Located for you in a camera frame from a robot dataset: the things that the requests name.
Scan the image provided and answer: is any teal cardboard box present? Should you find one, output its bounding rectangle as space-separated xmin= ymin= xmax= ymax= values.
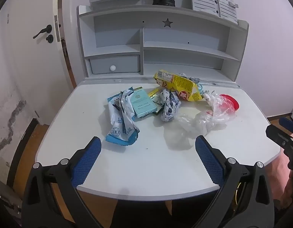
xmin=130 ymin=87 xmax=159 ymax=119

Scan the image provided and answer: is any small white wrapper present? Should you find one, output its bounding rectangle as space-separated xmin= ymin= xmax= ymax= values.
xmin=202 ymin=90 xmax=217 ymax=102

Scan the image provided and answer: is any dark green packet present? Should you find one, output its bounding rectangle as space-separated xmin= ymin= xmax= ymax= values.
xmin=152 ymin=97 xmax=165 ymax=116

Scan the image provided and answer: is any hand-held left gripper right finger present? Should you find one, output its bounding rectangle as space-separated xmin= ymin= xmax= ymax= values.
xmin=195 ymin=135 xmax=275 ymax=228

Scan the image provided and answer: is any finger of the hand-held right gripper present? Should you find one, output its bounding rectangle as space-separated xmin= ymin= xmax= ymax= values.
xmin=279 ymin=117 xmax=293 ymax=132
xmin=266 ymin=125 xmax=293 ymax=170

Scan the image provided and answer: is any pink floor mat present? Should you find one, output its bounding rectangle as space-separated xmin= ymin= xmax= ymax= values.
xmin=265 ymin=151 xmax=291 ymax=207

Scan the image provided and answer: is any grey desk hutch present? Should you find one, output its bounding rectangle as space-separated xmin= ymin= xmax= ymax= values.
xmin=76 ymin=5 xmax=249 ymax=86

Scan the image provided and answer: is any blue and white wrapper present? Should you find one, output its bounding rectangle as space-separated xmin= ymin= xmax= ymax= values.
xmin=106 ymin=87 xmax=140 ymax=146

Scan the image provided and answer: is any white slatted rack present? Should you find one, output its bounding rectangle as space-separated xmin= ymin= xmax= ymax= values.
xmin=188 ymin=0 xmax=239 ymax=24

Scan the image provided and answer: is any small yellow box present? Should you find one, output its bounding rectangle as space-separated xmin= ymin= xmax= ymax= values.
xmin=147 ymin=87 xmax=161 ymax=98

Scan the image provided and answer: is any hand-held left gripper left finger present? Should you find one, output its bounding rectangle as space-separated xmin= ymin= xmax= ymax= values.
xmin=22 ymin=136 xmax=102 ymax=228

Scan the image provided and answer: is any clear plastic bag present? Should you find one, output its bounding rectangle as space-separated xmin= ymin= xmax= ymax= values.
xmin=176 ymin=91 xmax=235 ymax=136

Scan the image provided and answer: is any grey drawer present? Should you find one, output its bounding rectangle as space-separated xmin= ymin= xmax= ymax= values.
xmin=89 ymin=55 xmax=140 ymax=74

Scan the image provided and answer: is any black door handle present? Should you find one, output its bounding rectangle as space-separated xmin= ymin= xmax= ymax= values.
xmin=33 ymin=25 xmax=52 ymax=39

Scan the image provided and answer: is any crumpled silver wrapper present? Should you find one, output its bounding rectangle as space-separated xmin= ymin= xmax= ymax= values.
xmin=178 ymin=73 xmax=200 ymax=83

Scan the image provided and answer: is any crumpled white blue wrapper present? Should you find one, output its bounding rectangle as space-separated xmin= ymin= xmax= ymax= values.
xmin=159 ymin=88 xmax=182 ymax=122

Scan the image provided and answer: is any yellow snack bag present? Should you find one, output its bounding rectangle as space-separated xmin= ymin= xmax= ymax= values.
xmin=153 ymin=69 xmax=204 ymax=102

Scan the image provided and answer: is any red plastic lid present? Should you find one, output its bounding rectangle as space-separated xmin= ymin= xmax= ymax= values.
xmin=219 ymin=94 xmax=239 ymax=112

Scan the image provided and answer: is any white door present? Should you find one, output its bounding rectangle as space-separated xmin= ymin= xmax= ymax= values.
xmin=0 ymin=0 xmax=66 ymax=129

